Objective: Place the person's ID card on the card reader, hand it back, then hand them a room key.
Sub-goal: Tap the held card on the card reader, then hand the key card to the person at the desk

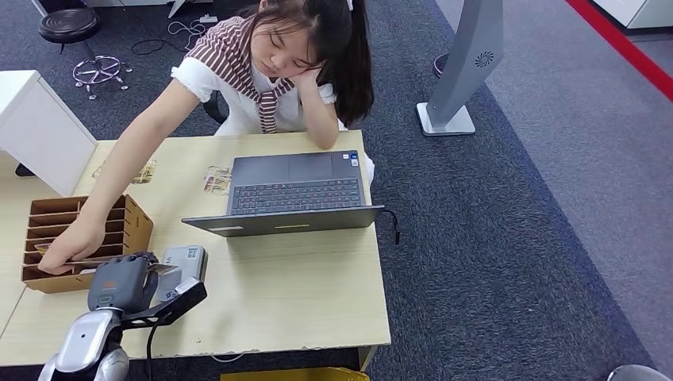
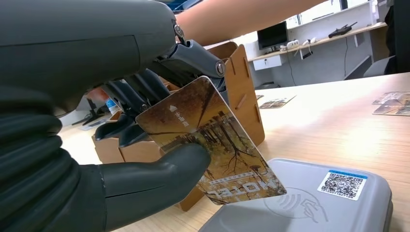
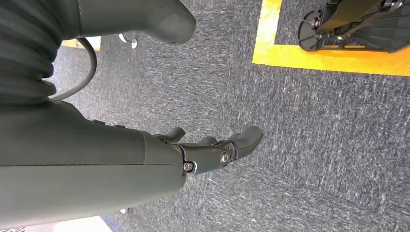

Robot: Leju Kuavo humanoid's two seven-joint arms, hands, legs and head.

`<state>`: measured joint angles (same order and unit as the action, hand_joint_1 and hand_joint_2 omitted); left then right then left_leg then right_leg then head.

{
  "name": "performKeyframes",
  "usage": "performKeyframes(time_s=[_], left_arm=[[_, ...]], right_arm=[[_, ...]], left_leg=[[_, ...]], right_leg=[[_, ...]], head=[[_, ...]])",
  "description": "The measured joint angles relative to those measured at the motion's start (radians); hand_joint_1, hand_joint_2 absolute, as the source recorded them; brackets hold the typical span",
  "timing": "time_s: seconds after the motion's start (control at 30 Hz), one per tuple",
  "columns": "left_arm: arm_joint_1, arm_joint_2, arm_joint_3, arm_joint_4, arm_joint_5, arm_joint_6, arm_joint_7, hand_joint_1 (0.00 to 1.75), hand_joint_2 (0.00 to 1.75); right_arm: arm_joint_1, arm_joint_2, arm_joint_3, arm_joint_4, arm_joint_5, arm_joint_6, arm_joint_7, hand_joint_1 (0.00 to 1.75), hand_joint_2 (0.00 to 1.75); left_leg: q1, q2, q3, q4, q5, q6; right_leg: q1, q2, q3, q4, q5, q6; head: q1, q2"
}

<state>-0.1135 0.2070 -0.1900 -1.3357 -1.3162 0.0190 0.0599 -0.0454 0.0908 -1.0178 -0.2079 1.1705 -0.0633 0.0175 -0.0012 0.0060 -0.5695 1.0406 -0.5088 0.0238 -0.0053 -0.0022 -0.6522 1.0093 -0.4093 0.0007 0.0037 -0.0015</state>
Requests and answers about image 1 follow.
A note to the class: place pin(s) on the person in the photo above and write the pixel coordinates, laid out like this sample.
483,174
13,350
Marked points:
284,100

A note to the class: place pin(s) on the yellow green patterned card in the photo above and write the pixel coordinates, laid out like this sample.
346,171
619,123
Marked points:
148,171

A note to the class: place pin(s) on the black wrist camera with pale box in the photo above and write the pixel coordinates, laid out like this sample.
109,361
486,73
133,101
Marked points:
179,304

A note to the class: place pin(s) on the yellow patterned card with white print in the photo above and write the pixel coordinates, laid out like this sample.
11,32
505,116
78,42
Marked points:
98,172

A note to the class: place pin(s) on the beige patterned card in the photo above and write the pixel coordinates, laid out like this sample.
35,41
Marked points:
215,186

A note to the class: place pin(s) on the person's left forearm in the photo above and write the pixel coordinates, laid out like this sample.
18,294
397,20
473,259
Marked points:
321,118

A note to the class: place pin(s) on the person's right forearm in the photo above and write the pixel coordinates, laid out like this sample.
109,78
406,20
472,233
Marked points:
115,179

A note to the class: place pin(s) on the yellow object under desk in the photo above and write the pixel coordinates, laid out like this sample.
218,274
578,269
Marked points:
294,375

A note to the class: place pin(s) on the black stool with chrome base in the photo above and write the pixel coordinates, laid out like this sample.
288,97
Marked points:
69,25

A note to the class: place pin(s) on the black office chair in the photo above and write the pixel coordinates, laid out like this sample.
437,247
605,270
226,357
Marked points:
214,108

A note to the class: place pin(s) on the person's right hand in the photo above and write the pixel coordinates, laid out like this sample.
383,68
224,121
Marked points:
73,244

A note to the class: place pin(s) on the white power adapter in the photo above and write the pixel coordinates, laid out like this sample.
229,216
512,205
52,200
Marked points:
208,19

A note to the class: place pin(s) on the grey kiosk stand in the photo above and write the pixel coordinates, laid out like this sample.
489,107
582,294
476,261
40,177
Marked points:
465,63

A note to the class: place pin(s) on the dark grey laptop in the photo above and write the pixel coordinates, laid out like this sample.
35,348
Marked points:
294,197

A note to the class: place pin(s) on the grey rounded dome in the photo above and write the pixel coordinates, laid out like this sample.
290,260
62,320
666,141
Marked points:
636,374

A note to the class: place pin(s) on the white furniture with grey edge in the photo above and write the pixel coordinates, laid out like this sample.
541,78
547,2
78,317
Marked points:
639,13

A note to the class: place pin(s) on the brown wooden card holder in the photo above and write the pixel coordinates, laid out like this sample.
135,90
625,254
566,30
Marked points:
138,231

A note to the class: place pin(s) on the grey card reader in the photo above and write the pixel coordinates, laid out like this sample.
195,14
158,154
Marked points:
190,257

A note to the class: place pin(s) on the person's left hand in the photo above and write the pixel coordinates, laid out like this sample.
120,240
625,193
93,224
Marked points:
307,79

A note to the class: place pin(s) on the black cabinet foot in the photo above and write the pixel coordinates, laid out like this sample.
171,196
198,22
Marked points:
24,170

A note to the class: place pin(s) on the dark round base purple rim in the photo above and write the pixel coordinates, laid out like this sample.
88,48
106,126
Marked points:
439,65

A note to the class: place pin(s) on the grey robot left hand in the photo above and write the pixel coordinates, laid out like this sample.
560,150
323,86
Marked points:
118,286

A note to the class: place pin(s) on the white cabinet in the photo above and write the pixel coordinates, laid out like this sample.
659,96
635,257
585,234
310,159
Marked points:
42,129

